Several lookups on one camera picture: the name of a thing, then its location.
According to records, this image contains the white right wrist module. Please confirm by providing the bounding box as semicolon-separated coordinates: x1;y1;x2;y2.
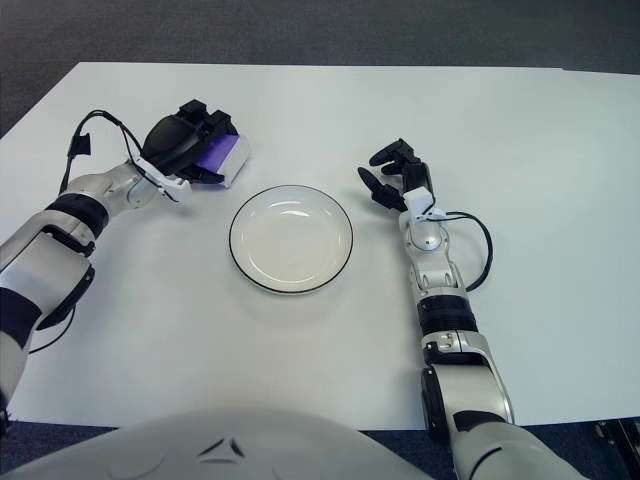
403;187;436;221

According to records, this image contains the grey robot torso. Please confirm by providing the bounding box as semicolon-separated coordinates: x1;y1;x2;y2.
0;407;461;480

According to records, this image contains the purple tissue paper pack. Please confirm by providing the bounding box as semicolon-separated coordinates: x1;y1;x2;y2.
197;132;251;190

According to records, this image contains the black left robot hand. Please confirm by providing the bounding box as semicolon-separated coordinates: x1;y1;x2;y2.
141;99;236;184

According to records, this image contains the thin black left elbow cable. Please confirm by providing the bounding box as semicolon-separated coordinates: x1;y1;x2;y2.
27;304;76;354

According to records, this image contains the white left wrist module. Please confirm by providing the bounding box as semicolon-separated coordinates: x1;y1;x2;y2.
132;157;192;204

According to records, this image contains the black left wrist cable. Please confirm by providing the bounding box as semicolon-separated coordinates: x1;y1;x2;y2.
59;109;151;194

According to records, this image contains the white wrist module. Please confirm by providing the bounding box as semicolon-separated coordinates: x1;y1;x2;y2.
403;187;436;221
132;157;192;204

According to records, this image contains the white plate with black rim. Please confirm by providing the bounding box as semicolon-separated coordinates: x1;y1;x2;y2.
228;184;355;296

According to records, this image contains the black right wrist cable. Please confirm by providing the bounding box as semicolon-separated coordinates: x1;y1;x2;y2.
429;210;494;291

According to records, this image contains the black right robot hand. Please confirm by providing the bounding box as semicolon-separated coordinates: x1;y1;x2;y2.
357;138;432;212

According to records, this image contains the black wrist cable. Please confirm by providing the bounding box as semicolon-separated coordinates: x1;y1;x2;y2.
429;210;494;291
59;109;151;194

